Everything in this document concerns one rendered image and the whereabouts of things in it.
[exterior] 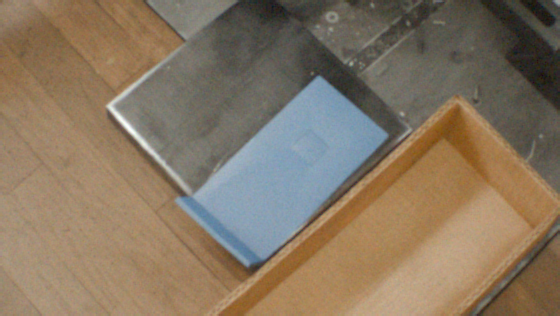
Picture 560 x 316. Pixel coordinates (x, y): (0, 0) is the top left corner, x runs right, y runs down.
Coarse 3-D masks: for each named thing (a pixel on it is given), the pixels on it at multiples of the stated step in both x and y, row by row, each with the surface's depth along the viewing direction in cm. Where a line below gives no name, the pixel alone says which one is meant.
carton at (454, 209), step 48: (432, 144) 97; (480, 144) 94; (384, 192) 97; (432, 192) 97; (480, 192) 97; (528, 192) 93; (336, 240) 95; (384, 240) 95; (432, 240) 95; (480, 240) 96; (528, 240) 89; (240, 288) 86; (288, 288) 93; (336, 288) 93; (384, 288) 94; (432, 288) 94; (480, 288) 87
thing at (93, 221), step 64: (0, 0) 102; (64, 0) 102; (128, 0) 102; (0, 64) 99; (64, 64) 100; (128, 64) 100; (0, 128) 97; (64, 128) 98; (0, 192) 95; (64, 192) 95; (128, 192) 96; (0, 256) 93; (64, 256) 93; (128, 256) 94; (192, 256) 94
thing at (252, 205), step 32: (320, 96) 97; (288, 128) 96; (320, 128) 96; (352, 128) 96; (256, 160) 95; (288, 160) 95; (320, 160) 95; (352, 160) 95; (224, 192) 94; (256, 192) 94; (288, 192) 94; (320, 192) 94; (224, 224) 93; (256, 224) 93; (288, 224) 93; (256, 256) 92
